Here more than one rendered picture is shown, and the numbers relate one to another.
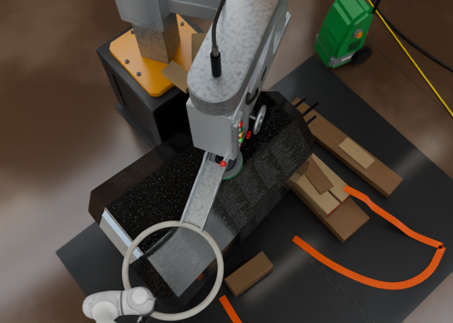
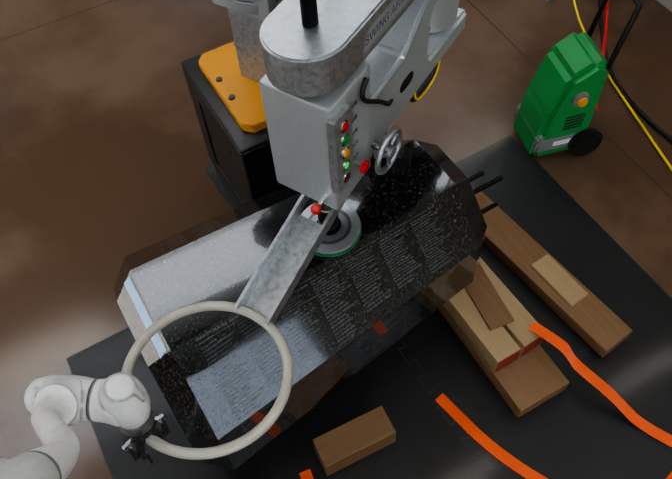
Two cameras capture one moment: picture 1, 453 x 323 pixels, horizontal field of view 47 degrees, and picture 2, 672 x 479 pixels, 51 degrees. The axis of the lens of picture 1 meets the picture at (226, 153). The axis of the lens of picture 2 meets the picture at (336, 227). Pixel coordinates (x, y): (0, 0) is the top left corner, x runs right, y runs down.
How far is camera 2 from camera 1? 72 cm
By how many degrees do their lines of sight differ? 11
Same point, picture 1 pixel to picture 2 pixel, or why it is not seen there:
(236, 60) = (348, 9)
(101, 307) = (50, 393)
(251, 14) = not seen: outside the picture
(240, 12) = not seen: outside the picture
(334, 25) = (546, 85)
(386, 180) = (604, 328)
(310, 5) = (516, 70)
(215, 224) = (299, 328)
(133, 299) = (108, 389)
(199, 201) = (275, 277)
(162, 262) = (200, 372)
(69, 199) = (107, 285)
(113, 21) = not seen: hidden behind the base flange
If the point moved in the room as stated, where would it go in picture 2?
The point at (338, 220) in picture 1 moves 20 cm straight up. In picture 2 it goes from (514, 378) to (523, 358)
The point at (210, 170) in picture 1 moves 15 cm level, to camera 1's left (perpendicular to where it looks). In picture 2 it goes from (301, 231) to (254, 227)
